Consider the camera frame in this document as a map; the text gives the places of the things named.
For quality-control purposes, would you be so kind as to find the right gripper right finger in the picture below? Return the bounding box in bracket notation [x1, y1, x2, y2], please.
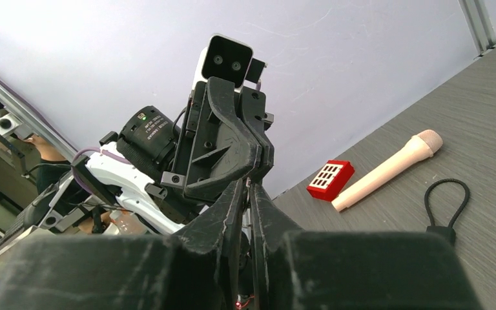
[249, 184, 482, 309]

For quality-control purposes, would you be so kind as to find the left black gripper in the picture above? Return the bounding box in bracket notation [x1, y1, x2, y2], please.
[161, 77, 274, 203]

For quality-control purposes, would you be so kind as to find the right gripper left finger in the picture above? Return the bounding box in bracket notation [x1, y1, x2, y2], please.
[0, 180, 246, 309]

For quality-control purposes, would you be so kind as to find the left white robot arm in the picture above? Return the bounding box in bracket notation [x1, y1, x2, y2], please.
[72, 77, 274, 235]

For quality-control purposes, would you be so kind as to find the red white toy calculator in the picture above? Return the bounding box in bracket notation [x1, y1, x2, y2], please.
[306, 160, 355, 202]

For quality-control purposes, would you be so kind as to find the beige toy microphone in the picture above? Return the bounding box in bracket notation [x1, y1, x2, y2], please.
[332, 129, 443, 212]

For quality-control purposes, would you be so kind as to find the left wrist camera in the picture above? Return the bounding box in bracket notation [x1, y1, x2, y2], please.
[191, 34, 267, 93]

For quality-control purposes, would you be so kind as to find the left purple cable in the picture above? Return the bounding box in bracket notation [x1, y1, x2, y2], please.
[70, 147, 133, 198]

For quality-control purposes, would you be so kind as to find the person behind enclosure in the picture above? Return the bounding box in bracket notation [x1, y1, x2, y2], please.
[23, 134, 112, 234]

